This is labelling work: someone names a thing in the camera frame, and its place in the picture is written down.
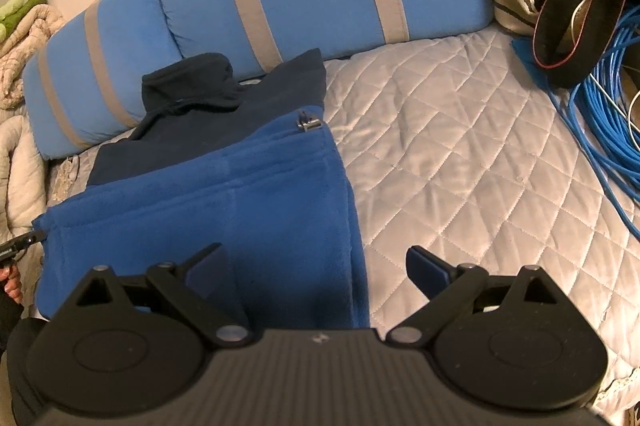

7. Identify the blue coiled cable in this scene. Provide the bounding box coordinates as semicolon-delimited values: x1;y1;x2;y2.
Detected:
512;4;640;240

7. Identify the beige fluffy blanket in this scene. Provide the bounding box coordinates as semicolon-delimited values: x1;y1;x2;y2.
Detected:
1;4;64;242

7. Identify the blue fleece zip jacket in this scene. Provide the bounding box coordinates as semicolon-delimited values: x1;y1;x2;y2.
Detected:
35;49;369;328

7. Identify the grey quilted bed cover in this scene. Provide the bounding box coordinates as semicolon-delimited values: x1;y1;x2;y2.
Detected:
46;23;640;416

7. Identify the person's left hand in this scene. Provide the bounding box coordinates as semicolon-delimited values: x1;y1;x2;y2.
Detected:
0;261;23;305

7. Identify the left blue striped pillow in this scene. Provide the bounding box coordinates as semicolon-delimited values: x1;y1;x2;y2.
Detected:
23;0;181;160

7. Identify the green blanket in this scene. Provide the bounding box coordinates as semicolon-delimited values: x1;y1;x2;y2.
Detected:
1;0;47;42

